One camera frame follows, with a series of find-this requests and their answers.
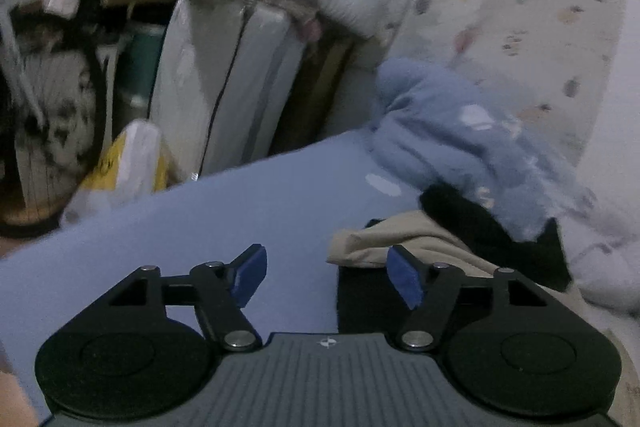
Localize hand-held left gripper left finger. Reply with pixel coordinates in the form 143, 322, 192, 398
75, 244, 268, 354

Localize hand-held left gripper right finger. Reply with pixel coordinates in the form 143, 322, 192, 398
386, 244, 568, 354

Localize beige pants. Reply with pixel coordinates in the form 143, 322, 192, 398
327, 212, 576, 308

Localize large black garment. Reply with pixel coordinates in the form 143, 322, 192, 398
419, 183, 573, 293

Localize blue printed duvet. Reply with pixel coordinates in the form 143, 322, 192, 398
367, 58, 640, 313

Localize yellow plastic bag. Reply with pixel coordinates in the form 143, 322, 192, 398
62, 119, 173, 228

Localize plastic wrapped white mattress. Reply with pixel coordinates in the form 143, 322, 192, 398
150, 0, 308, 180

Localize teal storage bin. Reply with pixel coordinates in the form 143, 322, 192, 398
120, 24, 166, 108

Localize pineapple print curtain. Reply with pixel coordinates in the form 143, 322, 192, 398
385, 0, 636, 168

